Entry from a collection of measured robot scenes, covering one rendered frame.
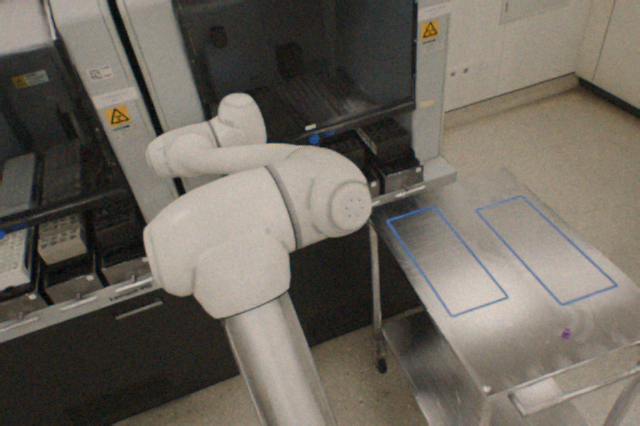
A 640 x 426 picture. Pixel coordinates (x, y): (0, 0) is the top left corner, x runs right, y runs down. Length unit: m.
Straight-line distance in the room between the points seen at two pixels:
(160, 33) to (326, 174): 0.70
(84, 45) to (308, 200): 0.75
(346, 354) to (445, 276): 0.92
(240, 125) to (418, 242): 0.54
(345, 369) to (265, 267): 1.44
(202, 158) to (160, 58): 0.32
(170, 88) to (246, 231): 0.72
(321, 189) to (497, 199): 0.89
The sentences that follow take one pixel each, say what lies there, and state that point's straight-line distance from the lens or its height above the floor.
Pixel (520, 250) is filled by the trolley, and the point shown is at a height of 0.82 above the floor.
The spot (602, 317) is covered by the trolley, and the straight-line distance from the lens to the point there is 1.27.
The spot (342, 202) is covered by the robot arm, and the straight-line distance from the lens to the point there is 0.66.
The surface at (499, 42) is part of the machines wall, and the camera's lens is 3.23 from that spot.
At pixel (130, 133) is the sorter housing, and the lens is 1.36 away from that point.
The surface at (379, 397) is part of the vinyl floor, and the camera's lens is 2.01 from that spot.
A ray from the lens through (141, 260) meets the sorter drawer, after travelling 1.50.
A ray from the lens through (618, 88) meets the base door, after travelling 3.53.
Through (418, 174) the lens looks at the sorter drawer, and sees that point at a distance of 1.63.
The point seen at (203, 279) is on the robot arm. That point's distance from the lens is 0.66.
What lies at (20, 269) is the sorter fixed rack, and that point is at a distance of 1.56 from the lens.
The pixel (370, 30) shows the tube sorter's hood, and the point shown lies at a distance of 1.40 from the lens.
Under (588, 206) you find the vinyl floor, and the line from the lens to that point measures 2.82.
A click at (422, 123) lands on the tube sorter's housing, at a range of 1.64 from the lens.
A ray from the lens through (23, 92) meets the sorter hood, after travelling 1.31.
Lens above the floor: 1.78
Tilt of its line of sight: 41 degrees down
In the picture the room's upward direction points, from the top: 9 degrees counter-clockwise
